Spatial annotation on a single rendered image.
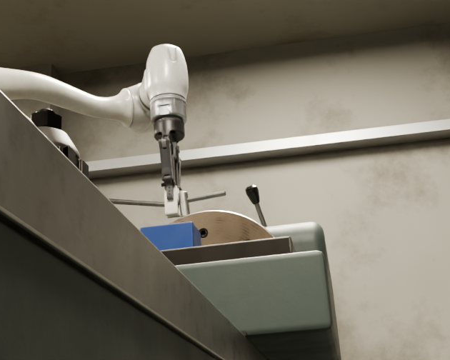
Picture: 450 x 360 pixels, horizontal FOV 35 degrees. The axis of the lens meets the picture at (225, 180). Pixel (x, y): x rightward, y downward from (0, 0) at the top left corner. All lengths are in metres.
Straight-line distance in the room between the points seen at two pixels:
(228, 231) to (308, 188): 2.63
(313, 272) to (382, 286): 3.29
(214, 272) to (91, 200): 0.33
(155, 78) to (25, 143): 1.57
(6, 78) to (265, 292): 1.20
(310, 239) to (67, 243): 1.31
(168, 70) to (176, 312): 1.46
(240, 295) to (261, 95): 3.72
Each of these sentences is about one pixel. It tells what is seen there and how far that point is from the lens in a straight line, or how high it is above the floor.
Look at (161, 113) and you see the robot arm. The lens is 1.70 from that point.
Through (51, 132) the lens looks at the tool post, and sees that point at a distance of 0.83.
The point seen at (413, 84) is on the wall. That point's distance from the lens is 4.24.
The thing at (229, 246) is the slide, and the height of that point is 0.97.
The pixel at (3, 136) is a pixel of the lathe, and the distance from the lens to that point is 0.16.
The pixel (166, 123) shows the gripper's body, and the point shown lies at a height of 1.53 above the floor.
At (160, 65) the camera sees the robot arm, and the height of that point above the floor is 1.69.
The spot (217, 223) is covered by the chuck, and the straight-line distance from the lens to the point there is 1.36.
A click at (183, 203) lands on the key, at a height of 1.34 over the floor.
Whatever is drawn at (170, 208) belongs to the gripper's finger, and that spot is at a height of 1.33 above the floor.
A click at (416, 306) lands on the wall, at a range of 3.81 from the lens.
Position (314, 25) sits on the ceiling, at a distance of 4.25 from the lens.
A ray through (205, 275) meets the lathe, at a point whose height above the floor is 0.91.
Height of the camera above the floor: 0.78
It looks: 22 degrees up
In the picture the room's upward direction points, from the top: 4 degrees counter-clockwise
